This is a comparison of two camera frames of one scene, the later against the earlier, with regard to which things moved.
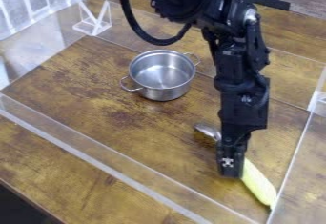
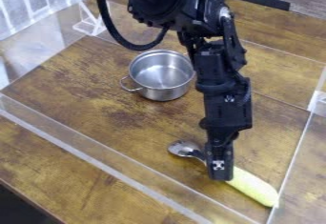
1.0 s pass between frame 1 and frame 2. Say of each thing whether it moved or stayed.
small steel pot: stayed
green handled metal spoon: moved
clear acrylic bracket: stayed
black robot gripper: moved
